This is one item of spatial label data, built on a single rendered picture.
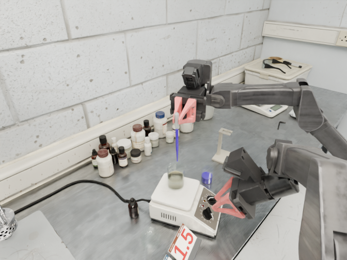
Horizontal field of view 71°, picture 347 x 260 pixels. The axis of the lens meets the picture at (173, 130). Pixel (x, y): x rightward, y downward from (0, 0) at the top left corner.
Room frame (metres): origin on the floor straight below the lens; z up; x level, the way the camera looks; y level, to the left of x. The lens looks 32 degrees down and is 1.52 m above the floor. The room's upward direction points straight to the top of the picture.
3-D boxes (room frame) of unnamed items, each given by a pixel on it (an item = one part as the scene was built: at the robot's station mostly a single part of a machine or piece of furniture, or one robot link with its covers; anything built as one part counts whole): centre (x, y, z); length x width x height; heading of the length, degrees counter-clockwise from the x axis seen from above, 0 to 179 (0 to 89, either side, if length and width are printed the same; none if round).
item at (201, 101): (0.63, -0.05, 1.22); 0.10 x 0.07 x 0.07; 69
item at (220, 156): (0.78, -0.21, 0.96); 0.08 x 0.08 x 0.13; 59
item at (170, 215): (0.51, -0.03, 0.94); 0.22 x 0.13 x 0.08; 71
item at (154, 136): (0.87, 0.09, 0.93); 0.05 x 0.05 x 0.05
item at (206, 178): (0.65, -0.12, 0.93); 0.04 x 0.04 x 0.06
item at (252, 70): (1.57, -0.69, 0.97); 0.37 x 0.31 x 0.14; 134
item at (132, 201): (0.50, 0.12, 0.93); 0.03 x 0.03 x 0.07
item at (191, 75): (0.63, -0.05, 1.27); 0.07 x 0.06 x 0.11; 69
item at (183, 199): (0.52, -0.01, 0.98); 0.12 x 0.12 x 0.01; 71
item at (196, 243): (0.38, -0.03, 0.92); 0.09 x 0.06 x 0.04; 155
